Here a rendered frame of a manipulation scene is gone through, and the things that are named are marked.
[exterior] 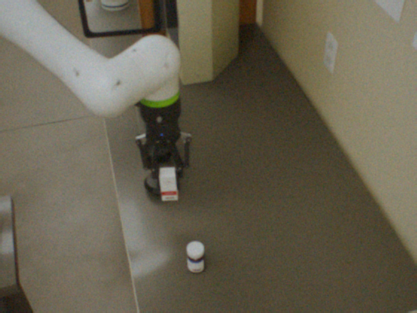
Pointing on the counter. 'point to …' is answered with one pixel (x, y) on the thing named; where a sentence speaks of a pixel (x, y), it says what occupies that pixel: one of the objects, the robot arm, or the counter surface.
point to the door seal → (121, 32)
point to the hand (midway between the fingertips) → (167, 177)
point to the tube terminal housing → (206, 38)
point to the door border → (126, 30)
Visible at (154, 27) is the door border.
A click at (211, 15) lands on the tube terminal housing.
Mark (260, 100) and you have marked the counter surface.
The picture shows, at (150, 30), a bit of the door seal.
